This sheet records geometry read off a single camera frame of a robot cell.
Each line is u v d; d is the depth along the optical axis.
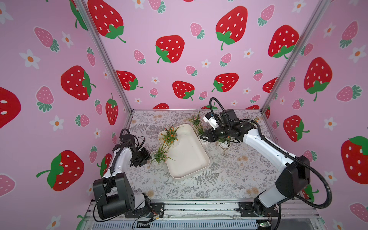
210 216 0.73
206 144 0.95
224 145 0.93
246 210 0.73
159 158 0.80
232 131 0.60
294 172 0.43
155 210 0.74
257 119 1.17
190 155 0.93
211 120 0.72
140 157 0.74
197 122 0.99
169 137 0.89
